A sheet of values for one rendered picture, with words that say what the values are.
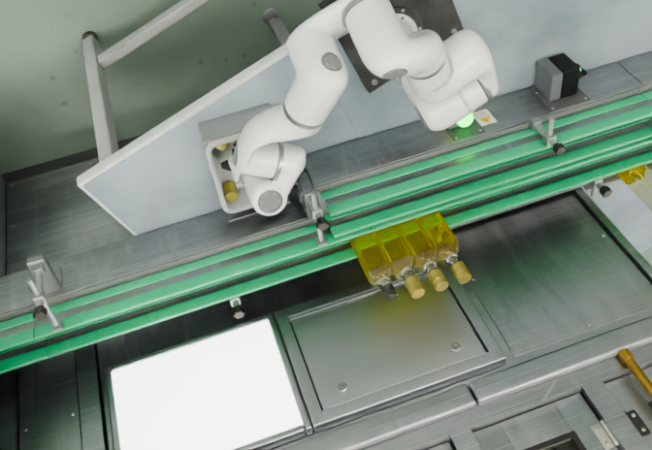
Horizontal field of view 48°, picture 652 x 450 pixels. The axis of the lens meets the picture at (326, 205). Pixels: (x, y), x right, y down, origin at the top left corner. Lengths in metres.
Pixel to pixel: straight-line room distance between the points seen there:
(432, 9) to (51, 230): 1.30
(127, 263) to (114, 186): 0.19
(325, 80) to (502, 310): 0.88
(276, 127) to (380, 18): 0.28
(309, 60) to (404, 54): 0.16
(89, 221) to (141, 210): 0.49
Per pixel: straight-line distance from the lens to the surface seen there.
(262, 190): 1.44
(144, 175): 1.78
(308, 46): 1.26
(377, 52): 1.20
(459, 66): 1.37
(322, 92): 1.24
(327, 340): 1.79
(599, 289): 1.95
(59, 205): 2.42
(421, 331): 1.79
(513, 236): 2.04
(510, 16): 1.87
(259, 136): 1.35
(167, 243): 1.84
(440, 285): 1.70
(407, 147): 1.82
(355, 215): 1.79
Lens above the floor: 2.14
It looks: 45 degrees down
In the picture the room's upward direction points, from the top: 154 degrees clockwise
